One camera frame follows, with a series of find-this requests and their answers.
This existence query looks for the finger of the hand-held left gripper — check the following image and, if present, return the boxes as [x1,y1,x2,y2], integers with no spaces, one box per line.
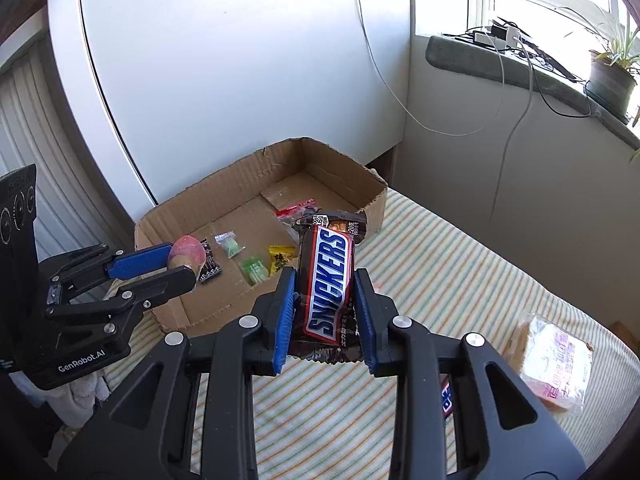
[49,242,176,287]
[45,266,197,319]

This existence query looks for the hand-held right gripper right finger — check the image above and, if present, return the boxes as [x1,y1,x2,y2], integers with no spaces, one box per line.
[353,267,587,480]

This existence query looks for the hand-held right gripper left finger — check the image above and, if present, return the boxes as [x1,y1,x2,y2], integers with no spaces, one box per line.
[60,266,301,480]

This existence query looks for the small black snack packet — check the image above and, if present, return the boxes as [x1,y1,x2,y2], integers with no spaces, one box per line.
[198,237,224,284]

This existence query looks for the large chocolate bar packet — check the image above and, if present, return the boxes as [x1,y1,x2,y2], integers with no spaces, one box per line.
[291,210,368,365]

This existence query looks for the small green candy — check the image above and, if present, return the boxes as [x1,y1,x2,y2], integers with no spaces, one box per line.
[239,255,271,286]

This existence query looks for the yellow candy packet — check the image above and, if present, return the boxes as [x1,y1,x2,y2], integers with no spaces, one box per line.
[268,245,297,276]

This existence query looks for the clear green candy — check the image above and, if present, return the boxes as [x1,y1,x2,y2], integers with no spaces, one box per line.
[214,231,246,260]

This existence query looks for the cardboard box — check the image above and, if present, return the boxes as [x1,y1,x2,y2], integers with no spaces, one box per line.
[134,136,388,336]

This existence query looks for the dark packet with red ends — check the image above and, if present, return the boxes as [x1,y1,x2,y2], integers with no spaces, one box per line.
[276,199,317,221]

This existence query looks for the striped tablecloth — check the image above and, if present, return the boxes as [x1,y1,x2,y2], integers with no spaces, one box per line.
[102,187,631,480]

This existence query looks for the dark brown snack packet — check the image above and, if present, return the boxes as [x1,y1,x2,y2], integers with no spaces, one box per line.
[439,375,457,423]

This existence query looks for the white ribbed panel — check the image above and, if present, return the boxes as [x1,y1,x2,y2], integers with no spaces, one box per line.
[0,45,136,266]

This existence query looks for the bagged sliced bread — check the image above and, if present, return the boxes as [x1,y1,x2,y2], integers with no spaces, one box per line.
[501,312,595,416]

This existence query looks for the white wardrobe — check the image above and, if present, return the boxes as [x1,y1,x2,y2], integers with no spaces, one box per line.
[47,0,413,221]

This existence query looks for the potted spider plant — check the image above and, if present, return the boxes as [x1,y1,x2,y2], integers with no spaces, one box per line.
[555,5,640,116]

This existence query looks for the white hanging cable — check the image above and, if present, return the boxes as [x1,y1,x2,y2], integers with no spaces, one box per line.
[489,40,536,231]

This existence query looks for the thin white wall cable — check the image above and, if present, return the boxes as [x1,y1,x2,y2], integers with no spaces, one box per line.
[345,0,506,137]

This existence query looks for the black cable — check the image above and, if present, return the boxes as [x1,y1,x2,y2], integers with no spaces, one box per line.
[530,55,593,120]

